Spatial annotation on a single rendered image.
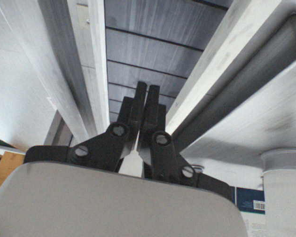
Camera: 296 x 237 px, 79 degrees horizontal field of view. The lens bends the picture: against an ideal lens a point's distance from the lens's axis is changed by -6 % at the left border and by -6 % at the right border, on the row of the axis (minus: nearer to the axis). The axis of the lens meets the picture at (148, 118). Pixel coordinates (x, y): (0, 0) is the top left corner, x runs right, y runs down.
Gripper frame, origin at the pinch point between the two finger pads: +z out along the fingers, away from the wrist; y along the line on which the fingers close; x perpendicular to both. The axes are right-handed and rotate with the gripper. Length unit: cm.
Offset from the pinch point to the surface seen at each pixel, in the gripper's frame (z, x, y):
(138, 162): 6.7, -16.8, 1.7
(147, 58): 6.4, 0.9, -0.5
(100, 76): 8.2, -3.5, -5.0
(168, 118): 5.6, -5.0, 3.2
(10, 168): 61, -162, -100
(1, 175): 55, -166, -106
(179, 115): 4.0, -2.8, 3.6
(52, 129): 13.9, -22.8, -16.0
